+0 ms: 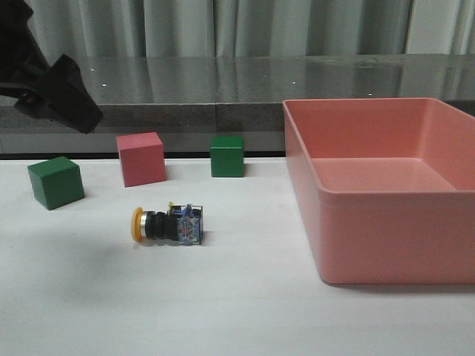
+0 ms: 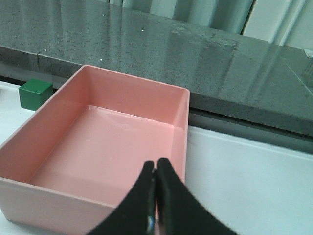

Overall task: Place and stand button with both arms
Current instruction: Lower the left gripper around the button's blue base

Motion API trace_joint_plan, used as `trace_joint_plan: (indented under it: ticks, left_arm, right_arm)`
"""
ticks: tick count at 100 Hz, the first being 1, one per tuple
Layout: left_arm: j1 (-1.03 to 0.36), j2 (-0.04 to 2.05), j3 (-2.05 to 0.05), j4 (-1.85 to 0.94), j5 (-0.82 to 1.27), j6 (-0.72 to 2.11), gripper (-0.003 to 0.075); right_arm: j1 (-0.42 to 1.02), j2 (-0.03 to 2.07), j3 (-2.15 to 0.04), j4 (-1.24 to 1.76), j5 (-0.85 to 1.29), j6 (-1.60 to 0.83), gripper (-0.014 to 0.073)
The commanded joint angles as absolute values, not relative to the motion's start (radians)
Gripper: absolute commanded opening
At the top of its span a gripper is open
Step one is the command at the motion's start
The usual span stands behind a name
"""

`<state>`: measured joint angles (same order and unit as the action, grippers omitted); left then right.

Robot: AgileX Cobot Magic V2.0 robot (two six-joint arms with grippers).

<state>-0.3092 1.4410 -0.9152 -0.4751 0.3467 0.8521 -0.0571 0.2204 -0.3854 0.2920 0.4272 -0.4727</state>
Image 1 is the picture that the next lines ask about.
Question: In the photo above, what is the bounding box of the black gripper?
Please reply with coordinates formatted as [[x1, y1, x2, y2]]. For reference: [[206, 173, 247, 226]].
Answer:
[[1, 1, 103, 134]]

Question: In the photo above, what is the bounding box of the yellow push button switch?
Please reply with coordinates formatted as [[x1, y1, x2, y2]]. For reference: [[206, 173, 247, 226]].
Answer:
[[131, 202, 204, 245]]

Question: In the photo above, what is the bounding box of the grey curtain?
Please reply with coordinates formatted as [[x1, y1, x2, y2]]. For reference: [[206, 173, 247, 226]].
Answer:
[[29, 1, 474, 57]]

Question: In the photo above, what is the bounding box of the left green cube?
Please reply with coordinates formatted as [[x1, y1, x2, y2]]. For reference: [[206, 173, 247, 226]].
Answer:
[[27, 156, 85, 210]]

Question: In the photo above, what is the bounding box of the green cube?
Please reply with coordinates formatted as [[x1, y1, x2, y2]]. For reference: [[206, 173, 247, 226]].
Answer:
[[27, 156, 85, 210], [210, 136, 244, 177]]

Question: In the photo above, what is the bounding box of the pink cube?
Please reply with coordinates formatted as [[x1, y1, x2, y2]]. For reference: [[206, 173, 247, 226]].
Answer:
[[116, 132, 167, 188]]

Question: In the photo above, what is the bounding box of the dark glossy back table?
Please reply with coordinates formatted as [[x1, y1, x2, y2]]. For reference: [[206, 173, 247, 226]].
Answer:
[[1, 54, 474, 159]]

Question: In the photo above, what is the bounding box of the right green cube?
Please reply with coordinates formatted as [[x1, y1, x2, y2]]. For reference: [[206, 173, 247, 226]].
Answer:
[[210, 136, 244, 177]]

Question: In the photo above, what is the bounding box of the pink plastic bin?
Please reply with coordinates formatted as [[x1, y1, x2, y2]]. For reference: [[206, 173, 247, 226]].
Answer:
[[283, 98, 474, 284]]

